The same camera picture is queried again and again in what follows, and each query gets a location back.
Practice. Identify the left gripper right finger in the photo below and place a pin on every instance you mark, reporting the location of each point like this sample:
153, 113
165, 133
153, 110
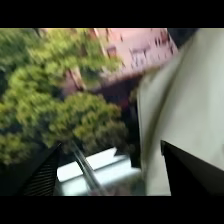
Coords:
190, 176

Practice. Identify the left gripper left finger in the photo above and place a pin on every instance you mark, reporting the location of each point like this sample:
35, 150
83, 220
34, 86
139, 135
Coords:
31, 176

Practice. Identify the white garment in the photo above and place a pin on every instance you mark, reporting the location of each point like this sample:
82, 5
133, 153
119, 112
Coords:
186, 100

